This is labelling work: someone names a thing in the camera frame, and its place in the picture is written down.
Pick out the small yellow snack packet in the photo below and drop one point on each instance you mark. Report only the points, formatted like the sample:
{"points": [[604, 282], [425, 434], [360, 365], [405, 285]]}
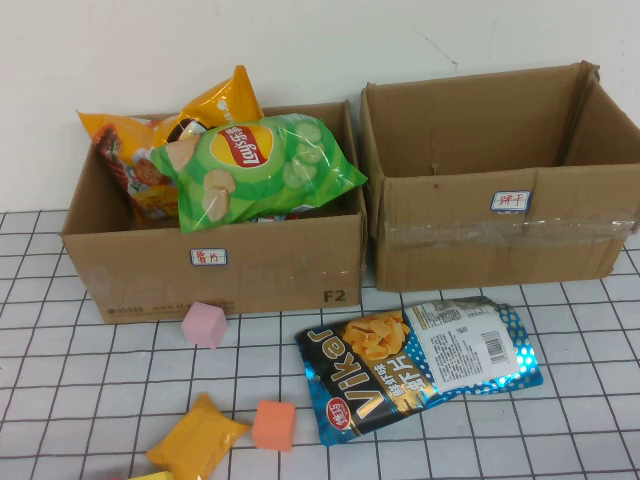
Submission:
{"points": [[195, 440]]}

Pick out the orange foam cube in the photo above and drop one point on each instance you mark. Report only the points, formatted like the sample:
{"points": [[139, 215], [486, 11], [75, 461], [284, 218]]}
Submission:
{"points": [[272, 425]]}

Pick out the yellow foam cube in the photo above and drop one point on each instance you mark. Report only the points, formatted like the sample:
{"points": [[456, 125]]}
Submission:
{"points": [[152, 476]]}

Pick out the orange chips bag food print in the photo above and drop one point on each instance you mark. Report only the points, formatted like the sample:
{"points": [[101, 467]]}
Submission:
{"points": [[140, 185]]}

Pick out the red snack bag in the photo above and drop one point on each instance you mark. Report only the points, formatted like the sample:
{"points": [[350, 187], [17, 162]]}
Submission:
{"points": [[280, 218]]}

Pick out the green Lay's chips bag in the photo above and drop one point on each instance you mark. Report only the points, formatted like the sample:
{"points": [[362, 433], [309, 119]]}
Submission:
{"points": [[260, 180]]}

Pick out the pink foam cube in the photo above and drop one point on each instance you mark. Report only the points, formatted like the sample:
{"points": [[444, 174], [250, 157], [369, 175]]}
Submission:
{"points": [[202, 325]]}

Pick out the blue Vikar shrimp chips bag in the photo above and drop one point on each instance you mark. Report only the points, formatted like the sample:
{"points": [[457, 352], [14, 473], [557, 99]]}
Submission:
{"points": [[400, 360]]}

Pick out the white handwritten label sticker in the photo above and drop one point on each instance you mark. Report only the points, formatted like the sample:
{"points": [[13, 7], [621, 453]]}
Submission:
{"points": [[510, 202], [208, 257]]}

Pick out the cardboard box with clear tape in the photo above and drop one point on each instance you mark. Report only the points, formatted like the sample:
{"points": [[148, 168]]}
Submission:
{"points": [[450, 250]]}

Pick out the cardboard box marked F2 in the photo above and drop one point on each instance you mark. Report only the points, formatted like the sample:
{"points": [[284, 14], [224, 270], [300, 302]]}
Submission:
{"points": [[275, 280]]}

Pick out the plain orange chips bag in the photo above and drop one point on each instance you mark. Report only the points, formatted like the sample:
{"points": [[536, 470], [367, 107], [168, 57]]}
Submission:
{"points": [[230, 100]]}

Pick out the white grid tablecloth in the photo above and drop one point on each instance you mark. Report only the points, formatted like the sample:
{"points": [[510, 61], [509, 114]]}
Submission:
{"points": [[75, 375]]}

